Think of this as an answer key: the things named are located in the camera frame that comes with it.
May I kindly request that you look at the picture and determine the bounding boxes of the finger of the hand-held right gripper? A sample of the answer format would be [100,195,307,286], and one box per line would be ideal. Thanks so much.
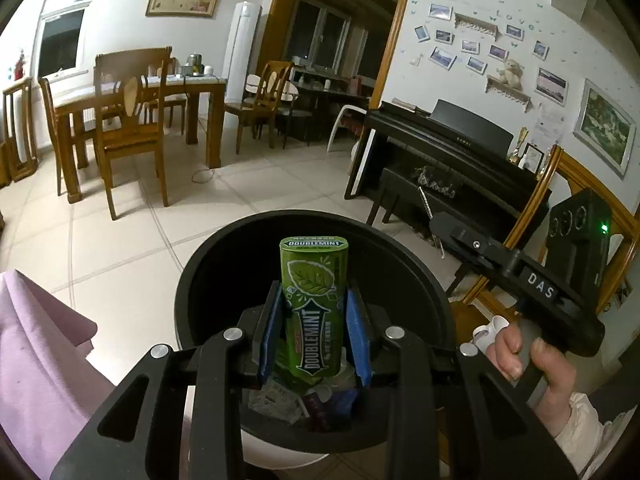
[428,211,503,281]

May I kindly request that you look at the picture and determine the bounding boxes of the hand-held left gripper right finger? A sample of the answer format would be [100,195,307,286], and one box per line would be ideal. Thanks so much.
[345,287,579,480]

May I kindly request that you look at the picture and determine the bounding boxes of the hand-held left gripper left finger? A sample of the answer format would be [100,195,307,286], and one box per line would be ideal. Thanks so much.
[50,280,284,480]

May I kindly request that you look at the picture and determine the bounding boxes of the green gum can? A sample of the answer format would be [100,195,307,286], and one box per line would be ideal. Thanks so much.
[272,234,351,394]

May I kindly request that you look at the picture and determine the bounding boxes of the black round trash bin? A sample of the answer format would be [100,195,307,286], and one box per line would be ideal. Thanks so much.
[173,208,459,472]

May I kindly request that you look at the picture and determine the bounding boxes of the person's right forearm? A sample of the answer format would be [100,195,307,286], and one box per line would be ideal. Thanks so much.
[554,392,627,480]

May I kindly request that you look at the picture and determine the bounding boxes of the person's right hand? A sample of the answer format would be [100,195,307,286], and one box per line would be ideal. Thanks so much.
[486,324,577,439]

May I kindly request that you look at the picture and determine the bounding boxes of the crumpled clear wrapper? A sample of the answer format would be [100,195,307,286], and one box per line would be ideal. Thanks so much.
[247,379,307,422]

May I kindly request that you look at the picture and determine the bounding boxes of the blue packet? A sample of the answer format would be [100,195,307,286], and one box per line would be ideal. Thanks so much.
[325,386,359,420]

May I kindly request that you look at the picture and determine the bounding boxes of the black upright piano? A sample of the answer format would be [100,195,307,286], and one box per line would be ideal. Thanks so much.
[343,98,554,262]

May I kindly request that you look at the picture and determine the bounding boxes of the dark purple packet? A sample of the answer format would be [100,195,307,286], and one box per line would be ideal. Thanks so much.
[300,390,332,432]

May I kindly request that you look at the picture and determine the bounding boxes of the black piano bench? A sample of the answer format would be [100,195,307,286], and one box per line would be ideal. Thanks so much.
[366,166,437,242]

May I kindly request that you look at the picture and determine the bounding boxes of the framed certificate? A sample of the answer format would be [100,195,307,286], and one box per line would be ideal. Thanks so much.
[518,143,546,174]

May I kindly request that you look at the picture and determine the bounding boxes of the framed landscape picture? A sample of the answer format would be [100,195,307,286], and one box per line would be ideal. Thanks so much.
[572,78,639,179]

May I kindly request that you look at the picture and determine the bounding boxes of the white plastic chair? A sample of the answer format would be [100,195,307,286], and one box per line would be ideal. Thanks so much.
[327,103,369,154]

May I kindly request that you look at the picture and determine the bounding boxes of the teddy bear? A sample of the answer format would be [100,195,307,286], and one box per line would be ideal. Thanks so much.
[497,58,524,89]

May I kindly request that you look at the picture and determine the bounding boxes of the round black table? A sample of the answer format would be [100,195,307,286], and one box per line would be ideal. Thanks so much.
[274,107,312,144]

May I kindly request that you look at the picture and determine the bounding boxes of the wooden chair with cream panel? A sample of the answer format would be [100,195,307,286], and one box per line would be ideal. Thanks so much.
[224,60,297,155]

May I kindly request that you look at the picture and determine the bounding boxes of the purple cloth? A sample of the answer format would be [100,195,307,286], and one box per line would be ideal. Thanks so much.
[0,269,117,480]

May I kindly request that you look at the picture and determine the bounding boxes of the wooden chair with oval panel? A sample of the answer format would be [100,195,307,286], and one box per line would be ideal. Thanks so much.
[92,47,174,222]

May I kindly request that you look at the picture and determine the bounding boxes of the wooden dining chair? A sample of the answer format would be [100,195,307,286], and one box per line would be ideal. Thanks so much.
[144,57,189,137]
[37,75,77,197]

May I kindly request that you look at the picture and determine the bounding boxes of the wooden dining table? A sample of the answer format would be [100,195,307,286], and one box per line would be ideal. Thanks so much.
[52,74,229,204]

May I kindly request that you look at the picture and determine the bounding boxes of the metal kettle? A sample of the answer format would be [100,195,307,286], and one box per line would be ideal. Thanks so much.
[180,52,206,79]

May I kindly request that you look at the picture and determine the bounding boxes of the white standing air conditioner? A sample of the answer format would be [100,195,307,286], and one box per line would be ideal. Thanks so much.
[222,2,262,107]

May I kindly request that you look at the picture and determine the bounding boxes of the dark window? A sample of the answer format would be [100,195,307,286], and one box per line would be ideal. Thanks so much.
[32,0,97,79]

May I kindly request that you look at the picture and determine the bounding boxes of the curved wooden frame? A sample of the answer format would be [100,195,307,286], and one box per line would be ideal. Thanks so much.
[444,145,640,351]

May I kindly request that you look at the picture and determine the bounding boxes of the white wall shelf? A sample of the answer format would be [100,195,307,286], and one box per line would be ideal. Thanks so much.
[453,12,499,42]
[484,75,534,112]

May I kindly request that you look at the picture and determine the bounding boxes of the group of small wall photos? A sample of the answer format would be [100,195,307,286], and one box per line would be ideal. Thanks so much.
[412,2,571,107]

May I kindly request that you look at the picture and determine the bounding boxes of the wooden door frame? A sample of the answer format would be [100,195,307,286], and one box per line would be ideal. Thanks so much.
[259,0,419,112]

